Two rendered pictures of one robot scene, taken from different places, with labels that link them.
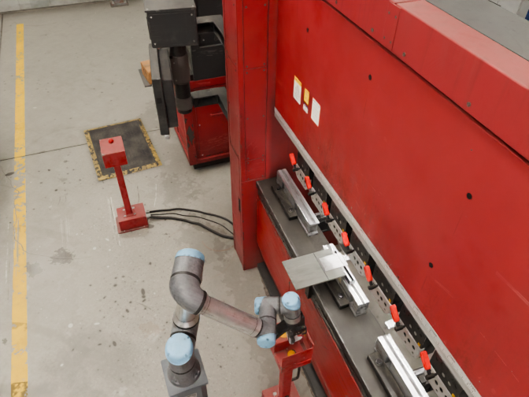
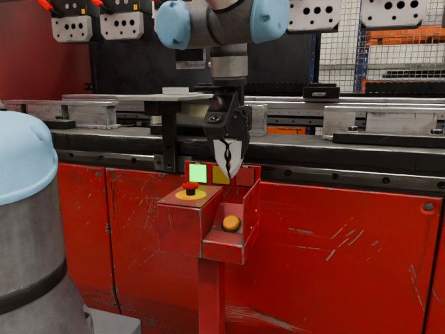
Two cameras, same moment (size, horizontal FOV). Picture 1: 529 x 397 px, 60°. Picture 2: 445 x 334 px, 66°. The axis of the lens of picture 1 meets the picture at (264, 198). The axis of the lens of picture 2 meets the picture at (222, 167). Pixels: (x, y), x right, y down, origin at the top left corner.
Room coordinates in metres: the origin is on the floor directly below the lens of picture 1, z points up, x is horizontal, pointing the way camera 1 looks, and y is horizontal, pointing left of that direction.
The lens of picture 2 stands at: (0.66, 0.44, 1.03)
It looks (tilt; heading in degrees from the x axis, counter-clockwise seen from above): 13 degrees down; 310
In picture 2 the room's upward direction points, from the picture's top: straight up
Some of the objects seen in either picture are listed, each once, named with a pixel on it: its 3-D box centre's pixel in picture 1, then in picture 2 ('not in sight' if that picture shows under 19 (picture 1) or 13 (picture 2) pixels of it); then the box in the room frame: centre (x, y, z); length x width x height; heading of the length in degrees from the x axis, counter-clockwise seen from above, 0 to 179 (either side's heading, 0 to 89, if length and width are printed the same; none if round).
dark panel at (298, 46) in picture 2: not in sight; (188, 65); (1.88, -0.78, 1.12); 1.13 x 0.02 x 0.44; 21
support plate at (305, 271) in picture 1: (313, 268); (169, 97); (1.43, -0.25, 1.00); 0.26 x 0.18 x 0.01; 111
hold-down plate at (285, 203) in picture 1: (283, 201); (38, 122); (2.02, -0.12, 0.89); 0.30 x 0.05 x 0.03; 21
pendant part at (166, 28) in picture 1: (176, 66); not in sight; (2.48, 0.53, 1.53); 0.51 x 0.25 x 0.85; 13
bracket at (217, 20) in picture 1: (210, 35); not in sight; (2.60, 0.33, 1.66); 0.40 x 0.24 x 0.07; 21
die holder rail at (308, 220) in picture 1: (296, 200); (59, 113); (1.99, -0.19, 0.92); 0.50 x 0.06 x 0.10; 21
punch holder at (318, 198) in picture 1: (325, 194); (126, 14); (1.69, -0.30, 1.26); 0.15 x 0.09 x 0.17; 21
